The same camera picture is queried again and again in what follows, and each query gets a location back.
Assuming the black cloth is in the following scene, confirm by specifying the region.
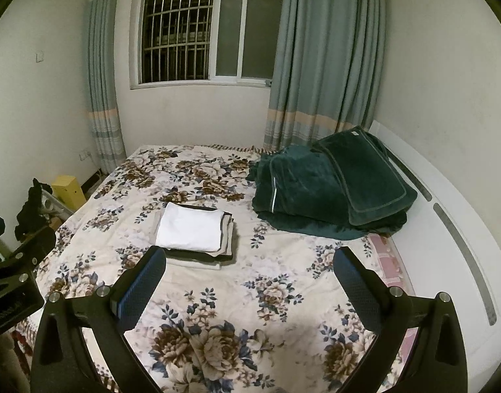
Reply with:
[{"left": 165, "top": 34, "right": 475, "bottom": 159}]
[{"left": 15, "top": 178, "right": 54, "bottom": 241}]

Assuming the metal rack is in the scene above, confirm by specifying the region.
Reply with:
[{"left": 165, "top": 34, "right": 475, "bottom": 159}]
[{"left": 41, "top": 190, "right": 73, "bottom": 218}]

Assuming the white bed headboard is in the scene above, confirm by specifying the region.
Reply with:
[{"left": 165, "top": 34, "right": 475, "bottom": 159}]
[{"left": 367, "top": 120, "right": 501, "bottom": 377}]

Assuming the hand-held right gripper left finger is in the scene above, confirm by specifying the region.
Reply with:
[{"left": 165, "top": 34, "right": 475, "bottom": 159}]
[{"left": 29, "top": 246, "right": 167, "bottom": 393}]

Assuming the stack of folded clothes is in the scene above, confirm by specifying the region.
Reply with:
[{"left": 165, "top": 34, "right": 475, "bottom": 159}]
[{"left": 164, "top": 202, "right": 235, "bottom": 263}]

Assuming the grey-green striped curtain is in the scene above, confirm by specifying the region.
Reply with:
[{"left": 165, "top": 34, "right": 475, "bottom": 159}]
[
  {"left": 263, "top": 0, "right": 387, "bottom": 152},
  {"left": 86, "top": 0, "right": 128, "bottom": 175}
]

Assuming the white garment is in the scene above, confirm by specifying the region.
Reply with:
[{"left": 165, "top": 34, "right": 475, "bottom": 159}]
[{"left": 155, "top": 202, "right": 230, "bottom": 253}]

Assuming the dark green pillow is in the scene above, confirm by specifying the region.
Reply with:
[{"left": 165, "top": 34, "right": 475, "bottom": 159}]
[{"left": 312, "top": 126, "right": 418, "bottom": 227}]

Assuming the white folded cloth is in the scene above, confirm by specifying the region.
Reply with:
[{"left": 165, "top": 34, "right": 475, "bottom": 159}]
[{"left": 166, "top": 257, "right": 222, "bottom": 271}]

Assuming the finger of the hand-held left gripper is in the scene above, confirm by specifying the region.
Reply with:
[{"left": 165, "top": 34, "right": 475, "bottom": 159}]
[{"left": 0, "top": 227, "right": 57, "bottom": 274}]

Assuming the floral blanket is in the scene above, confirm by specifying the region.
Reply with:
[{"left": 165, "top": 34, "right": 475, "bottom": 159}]
[{"left": 15, "top": 143, "right": 402, "bottom": 393}]

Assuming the dark green blanket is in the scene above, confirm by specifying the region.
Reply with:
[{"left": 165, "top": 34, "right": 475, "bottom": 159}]
[{"left": 246, "top": 143, "right": 409, "bottom": 241}]

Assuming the window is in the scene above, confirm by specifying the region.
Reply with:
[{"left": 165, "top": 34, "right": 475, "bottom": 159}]
[{"left": 129, "top": 0, "right": 288, "bottom": 90}]

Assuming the pink bed sheet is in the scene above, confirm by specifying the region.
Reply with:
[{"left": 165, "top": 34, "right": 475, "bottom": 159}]
[{"left": 367, "top": 233, "right": 418, "bottom": 373}]

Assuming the metal window grille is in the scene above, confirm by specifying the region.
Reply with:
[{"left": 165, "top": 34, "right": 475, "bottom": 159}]
[{"left": 142, "top": 0, "right": 215, "bottom": 83}]

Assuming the yellow box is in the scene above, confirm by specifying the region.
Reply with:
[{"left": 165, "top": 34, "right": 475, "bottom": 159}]
[{"left": 51, "top": 175, "right": 87, "bottom": 214}]

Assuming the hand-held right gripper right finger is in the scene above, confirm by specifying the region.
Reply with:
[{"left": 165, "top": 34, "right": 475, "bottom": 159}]
[{"left": 333, "top": 247, "right": 468, "bottom": 393}]

